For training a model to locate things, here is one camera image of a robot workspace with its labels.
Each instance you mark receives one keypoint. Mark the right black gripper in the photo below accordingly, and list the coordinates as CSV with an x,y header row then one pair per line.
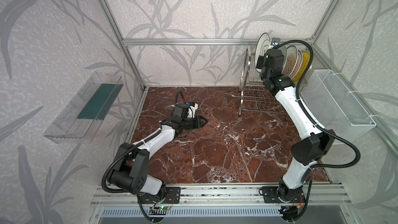
x,y
264,61

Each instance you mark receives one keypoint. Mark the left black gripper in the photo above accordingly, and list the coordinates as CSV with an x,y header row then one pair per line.
x,y
193,122

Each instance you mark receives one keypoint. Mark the mint green flower plate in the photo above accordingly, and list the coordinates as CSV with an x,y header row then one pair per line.
x,y
283,50

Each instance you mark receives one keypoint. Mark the orange sunburst plate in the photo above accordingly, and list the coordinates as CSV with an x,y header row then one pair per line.
x,y
291,59
297,66

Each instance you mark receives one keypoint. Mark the yellow grid plate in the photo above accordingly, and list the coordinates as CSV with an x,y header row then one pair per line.
x,y
305,61

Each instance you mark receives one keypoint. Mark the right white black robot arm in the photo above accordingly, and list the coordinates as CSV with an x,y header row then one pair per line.
x,y
314,143

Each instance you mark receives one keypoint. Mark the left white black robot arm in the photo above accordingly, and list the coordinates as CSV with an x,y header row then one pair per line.
x,y
129,170

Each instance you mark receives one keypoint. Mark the steel two-tier dish rack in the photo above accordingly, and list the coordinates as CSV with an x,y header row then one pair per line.
x,y
253,94

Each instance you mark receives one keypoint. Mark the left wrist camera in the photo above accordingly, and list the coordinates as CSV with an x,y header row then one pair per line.
x,y
192,107

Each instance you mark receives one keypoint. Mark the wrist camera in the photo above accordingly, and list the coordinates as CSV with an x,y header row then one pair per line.
x,y
274,42
192,107

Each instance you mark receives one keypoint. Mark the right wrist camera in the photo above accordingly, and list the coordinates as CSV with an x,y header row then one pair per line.
x,y
274,42

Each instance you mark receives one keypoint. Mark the white wire mesh basket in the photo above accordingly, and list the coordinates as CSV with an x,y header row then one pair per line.
x,y
335,106

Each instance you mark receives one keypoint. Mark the clear plastic wall tray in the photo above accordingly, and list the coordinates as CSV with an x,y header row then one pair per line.
x,y
81,119

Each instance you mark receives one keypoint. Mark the aluminium cage frame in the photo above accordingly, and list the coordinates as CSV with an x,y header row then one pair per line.
x,y
199,43

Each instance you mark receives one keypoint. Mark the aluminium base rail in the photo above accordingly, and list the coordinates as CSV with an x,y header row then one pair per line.
x,y
245,194

